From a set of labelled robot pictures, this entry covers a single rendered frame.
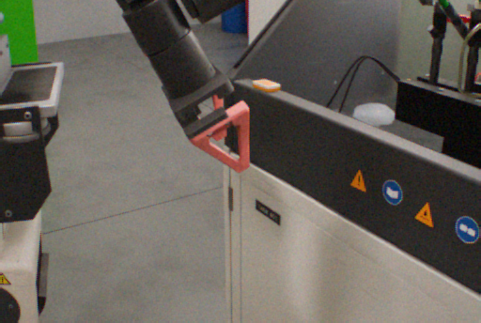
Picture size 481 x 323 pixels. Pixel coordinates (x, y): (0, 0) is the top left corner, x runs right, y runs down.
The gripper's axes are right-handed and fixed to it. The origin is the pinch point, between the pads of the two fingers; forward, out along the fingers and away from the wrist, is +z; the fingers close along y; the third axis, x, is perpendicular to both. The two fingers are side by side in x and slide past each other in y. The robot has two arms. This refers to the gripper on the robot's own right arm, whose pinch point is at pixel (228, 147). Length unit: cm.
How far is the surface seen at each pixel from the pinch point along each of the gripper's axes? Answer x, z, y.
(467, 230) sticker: -21.8, 24.6, -9.5
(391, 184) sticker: -18.4, 21.5, 4.0
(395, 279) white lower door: -12.5, 35.9, 0.3
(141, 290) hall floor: 52, 85, 102
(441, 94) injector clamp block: -38.5, 21.6, 17.0
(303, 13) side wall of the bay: -31, 7, 51
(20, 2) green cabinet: 65, -21, 325
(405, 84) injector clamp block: -36.1, 20.5, 24.9
